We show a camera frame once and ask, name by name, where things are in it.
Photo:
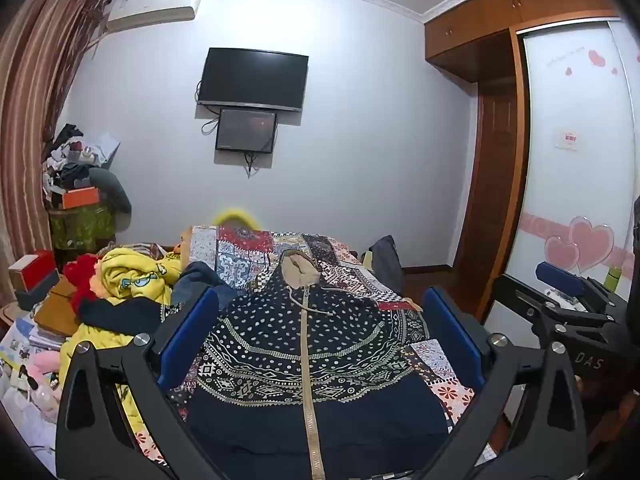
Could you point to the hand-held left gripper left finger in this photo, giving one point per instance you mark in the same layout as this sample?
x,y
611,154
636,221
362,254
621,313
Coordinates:
x,y
187,335

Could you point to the orange cushion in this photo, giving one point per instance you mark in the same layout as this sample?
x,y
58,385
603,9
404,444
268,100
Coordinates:
x,y
186,242

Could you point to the green table cover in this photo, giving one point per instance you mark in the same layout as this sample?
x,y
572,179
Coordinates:
x,y
82,227

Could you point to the white red door sticker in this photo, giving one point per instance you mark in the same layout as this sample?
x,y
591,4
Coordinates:
x,y
568,140

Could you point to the red white box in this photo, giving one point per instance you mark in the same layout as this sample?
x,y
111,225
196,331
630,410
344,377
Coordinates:
x,y
35,267

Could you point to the small black wall monitor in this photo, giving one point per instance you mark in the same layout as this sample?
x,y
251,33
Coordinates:
x,y
246,130

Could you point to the brown cardboard box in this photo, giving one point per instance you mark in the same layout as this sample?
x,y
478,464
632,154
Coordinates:
x,y
55,310

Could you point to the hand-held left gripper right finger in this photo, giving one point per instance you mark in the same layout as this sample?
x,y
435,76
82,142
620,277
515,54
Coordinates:
x,y
452,335

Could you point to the yellow cartoon blanket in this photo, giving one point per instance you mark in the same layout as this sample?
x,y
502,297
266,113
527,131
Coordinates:
x,y
130,275

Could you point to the wooden wardrobe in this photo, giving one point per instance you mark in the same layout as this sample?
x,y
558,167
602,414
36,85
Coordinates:
x,y
475,35

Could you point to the wooden door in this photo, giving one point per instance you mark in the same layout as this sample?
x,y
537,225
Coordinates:
x,y
492,185

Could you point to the dark navy cloth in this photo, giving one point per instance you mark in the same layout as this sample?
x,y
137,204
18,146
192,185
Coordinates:
x,y
120,315

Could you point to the white air conditioner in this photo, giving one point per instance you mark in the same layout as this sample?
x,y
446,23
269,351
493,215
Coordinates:
x,y
150,5

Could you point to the pile of mixed clothes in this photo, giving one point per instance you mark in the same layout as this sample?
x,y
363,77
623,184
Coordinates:
x,y
70,155

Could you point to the striped brown curtain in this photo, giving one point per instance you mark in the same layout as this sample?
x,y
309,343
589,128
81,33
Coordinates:
x,y
35,85

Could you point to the blue denim jeans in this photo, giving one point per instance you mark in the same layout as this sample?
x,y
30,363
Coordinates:
x,y
200,280

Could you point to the orange box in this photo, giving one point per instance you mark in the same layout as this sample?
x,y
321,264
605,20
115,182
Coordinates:
x,y
80,197

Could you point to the black wall television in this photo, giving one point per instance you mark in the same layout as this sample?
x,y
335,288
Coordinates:
x,y
252,77

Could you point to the green bottle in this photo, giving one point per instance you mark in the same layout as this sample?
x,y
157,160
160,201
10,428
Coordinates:
x,y
613,280

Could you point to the pink plush toy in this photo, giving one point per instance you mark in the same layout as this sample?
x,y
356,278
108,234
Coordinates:
x,y
45,365

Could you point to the patchwork bedspread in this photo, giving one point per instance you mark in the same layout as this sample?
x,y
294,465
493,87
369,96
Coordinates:
x,y
240,255

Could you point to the yellow pillow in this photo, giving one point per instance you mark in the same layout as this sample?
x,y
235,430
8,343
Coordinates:
x,y
234,216

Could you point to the navy patterned hooded jacket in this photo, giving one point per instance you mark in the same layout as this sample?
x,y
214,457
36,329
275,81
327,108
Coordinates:
x,y
310,360

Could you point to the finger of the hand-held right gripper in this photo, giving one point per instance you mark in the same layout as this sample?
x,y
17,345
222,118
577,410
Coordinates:
x,y
520,295
557,275

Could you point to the stack of books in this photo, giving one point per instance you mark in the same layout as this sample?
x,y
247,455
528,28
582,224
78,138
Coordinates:
x,y
30,335

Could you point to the red plush toy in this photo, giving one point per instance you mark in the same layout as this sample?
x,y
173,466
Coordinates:
x,y
82,275

